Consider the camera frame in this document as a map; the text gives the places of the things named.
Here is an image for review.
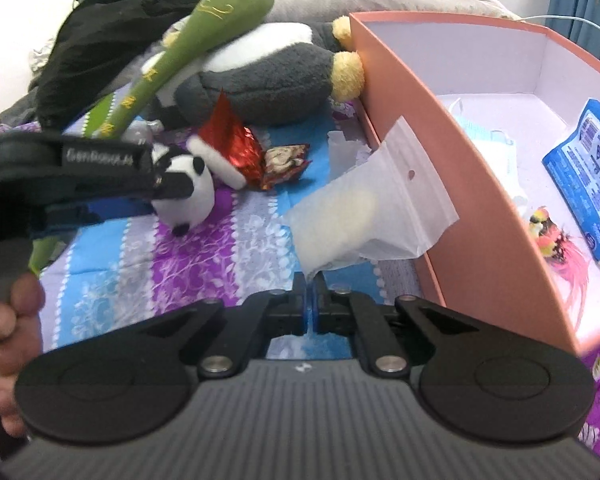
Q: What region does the blue tissue packet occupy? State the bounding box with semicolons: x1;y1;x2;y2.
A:
541;97;600;266

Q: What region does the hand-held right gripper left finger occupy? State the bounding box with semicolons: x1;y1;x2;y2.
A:
130;272;312;379

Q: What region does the blue face mask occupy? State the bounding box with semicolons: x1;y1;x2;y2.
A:
447;97;528;206

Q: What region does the brown snack packet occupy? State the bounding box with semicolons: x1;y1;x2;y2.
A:
260;143;312;192

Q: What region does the person's left hand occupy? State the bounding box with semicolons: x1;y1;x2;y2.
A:
0;274;47;440

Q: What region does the green plush mallet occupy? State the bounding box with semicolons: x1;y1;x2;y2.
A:
27;0;276;273

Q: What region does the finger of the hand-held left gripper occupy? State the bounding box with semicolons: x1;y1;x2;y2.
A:
30;201;107;241
130;167;207;201

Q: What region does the black jacket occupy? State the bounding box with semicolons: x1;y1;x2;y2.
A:
32;0;271;128

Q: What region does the clear plastic bag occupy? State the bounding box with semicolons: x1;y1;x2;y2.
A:
280;116;461;281

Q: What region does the grey penguin plush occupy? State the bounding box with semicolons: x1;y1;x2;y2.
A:
140;15;366;128

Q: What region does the colourful floral bed sheet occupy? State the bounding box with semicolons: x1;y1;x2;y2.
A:
0;95;600;461

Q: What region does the pink feather toy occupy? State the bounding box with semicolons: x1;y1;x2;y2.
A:
527;205;591;331

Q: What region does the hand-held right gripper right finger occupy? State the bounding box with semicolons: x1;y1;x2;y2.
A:
311;272;487;379

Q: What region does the small panda plush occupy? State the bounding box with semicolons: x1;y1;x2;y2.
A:
151;142;216;238

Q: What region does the red shiny hat white trim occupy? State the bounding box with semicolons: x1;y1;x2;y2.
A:
187;91;263;191

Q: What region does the pink cardboard box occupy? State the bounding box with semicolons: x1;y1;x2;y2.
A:
349;10;600;356

